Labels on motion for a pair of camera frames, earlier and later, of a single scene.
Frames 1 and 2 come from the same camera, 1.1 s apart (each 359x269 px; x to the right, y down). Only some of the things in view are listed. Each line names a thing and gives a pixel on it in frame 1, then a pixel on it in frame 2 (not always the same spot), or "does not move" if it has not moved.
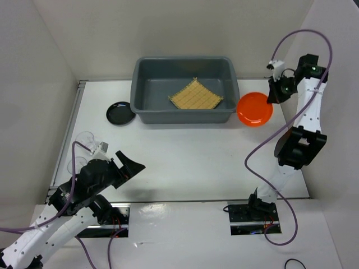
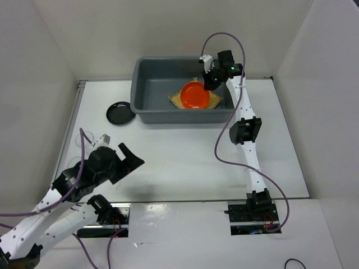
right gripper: (274, 96) to (208, 84)
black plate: (119, 114) does not move
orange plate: (253, 109) to (193, 95)
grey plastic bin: (153, 79) does not move
